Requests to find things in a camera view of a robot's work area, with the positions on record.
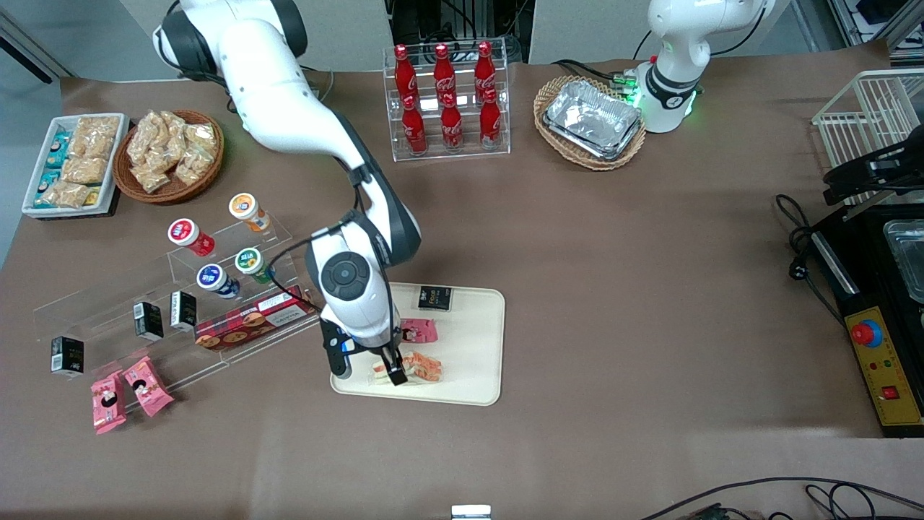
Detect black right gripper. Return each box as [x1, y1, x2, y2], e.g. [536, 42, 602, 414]
[351, 329, 408, 386]

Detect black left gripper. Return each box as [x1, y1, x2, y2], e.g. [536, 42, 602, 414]
[823, 141, 924, 207]

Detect triangular sandwich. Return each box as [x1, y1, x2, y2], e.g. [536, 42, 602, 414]
[370, 351, 444, 386]

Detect cream plastic tray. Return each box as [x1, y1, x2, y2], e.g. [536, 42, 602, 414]
[330, 280, 506, 407]

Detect steel machine tray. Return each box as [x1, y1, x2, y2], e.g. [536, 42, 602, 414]
[884, 220, 924, 304]

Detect aluminium foil tray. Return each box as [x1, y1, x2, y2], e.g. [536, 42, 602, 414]
[543, 119, 643, 162]
[545, 79, 643, 154]

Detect white rectangular snack tray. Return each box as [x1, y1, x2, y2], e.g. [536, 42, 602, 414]
[23, 113, 131, 218]

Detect pink snack packet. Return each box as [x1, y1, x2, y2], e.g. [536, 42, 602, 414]
[90, 370, 127, 435]
[397, 318, 439, 345]
[123, 357, 175, 418]

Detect black sealing machine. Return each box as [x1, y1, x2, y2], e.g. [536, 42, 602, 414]
[808, 202, 924, 438]

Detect red cookie box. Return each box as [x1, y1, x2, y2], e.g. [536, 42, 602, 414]
[193, 285, 317, 352]

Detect green lidded drink cup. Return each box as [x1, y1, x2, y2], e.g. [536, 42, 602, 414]
[235, 248, 277, 284]

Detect clear acrylic tiered stand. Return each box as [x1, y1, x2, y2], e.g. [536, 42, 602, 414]
[32, 213, 323, 412]

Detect blue lidded drink cup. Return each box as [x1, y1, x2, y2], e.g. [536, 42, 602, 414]
[196, 264, 240, 299]

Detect orange lidded drink cup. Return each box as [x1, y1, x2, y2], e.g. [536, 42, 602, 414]
[229, 193, 272, 233]

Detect clear acrylic bottle rack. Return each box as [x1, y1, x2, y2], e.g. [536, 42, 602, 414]
[383, 40, 511, 163]

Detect red cola bottle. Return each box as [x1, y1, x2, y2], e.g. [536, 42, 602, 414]
[433, 43, 456, 98]
[440, 94, 463, 151]
[479, 90, 502, 149]
[401, 95, 428, 155]
[474, 41, 497, 95]
[393, 45, 418, 100]

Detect red lidded drink cup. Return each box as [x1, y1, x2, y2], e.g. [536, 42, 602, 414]
[167, 218, 216, 258]

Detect dark brown wicker basket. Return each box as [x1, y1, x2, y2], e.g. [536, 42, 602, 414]
[112, 110, 225, 204]

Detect clear bag of crackers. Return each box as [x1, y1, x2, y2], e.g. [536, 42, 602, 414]
[128, 112, 163, 165]
[175, 148, 214, 186]
[131, 163, 171, 194]
[152, 141, 186, 174]
[185, 123, 218, 154]
[159, 110, 188, 149]

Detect light tan wicker basket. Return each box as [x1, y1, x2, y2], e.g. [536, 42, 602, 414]
[533, 75, 648, 171]

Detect black background equipment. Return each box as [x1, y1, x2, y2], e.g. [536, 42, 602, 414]
[386, 0, 533, 64]

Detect clear bag of crisps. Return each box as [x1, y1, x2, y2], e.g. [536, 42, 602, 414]
[61, 157, 108, 185]
[40, 181, 90, 209]
[72, 116, 121, 160]

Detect black power cable with plug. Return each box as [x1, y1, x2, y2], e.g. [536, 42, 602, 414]
[775, 194, 847, 327]

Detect white wire basket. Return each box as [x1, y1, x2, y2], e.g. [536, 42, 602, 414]
[812, 69, 924, 209]

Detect black arm hose cable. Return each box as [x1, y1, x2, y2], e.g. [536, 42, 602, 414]
[269, 166, 399, 362]

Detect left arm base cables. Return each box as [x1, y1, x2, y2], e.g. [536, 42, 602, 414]
[551, 58, 640, 93]

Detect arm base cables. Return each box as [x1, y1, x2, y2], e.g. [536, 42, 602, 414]
[303, 66, 336, 102]
[551, 58, 640, 93]

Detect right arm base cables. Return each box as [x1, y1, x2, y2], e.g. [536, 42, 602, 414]
[303, 66, 336, 102]

